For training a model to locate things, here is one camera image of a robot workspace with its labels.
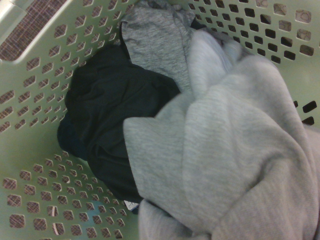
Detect black garment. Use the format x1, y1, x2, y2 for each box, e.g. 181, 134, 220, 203
56, 43, 182, 215

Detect grey shirt with red trim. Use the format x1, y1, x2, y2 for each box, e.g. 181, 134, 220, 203
122, 29, 320, 240

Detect pale green plastic laundry basket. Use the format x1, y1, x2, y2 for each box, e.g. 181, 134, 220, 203
0, 0, 320, 240

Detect heather grey garment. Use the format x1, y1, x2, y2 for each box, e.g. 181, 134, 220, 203
119, 0, 198, 95

